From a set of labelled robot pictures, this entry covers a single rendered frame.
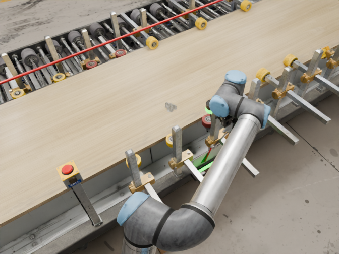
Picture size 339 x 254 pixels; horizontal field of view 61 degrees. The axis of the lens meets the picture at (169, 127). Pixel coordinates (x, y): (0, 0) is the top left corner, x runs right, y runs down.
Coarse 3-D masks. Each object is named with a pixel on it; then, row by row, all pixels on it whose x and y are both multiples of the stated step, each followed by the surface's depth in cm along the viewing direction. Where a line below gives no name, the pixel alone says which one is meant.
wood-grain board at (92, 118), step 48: (288, 0) 255; (336, 0) 252; (144, 48) 216; (192, 48) 214; (240, 48) 212; (288, 48) 210; (48, 96) 187; (96, 96) 185; (144, 96) 184; (192, 96) 182; (0, 144) 163; (48, 144) 162; (96, 144) 161; (144, 144) 159; (0, 192) 144; (48, 192) 143
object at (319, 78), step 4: (296, 60) 192; (292, 64) 192; (296, 64) 190; (300, 64) 189; (296, 68) 191; (300, 68) 189; (304, 68) 187; (304, 72) 187; (316, 76) 181; (320, 76) 181; (316, 80) 182; (320, 80) 180; (324, 80) 179; (324, 84) 178; (328, 84) 176; (332, 84) 176; (328, 88) 177; (332, 88) 175; (336, 88) 174; (336, 92) 174
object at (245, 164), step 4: (208, 128) 170; (224, 140) 164; (244, 160) 155; (244, 164) 154; (248, 164) 154; (248, 168) 152; (252, 168) 152; (252, 172) 150; (256, 172) 150; (252, 176) 152; (256, 176) 151
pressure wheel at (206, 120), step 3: (207, 114) 171; (204, 117) 170; (207, 117) 170; (204, 120) 168; (207, 120) 168; (210, 120) 168; (204, 123) 167; (207, 123) 167; (210, 123) 166; (204, 126) 169; (207, 126) 168; (210, 126) 168
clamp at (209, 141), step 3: (222, 129) 168; (219, 132) 167; (219, 135) 165; (222, 135) 165; (228, 135) 167; (207, 138) 166; (210, 138) 164; (219, 138) 164; (225, 138) 168; (207, 141) 164; (210, 141) 163; (213, 141) 163; (216, 141) 164; (207, 144) 165; (210, 144) 163
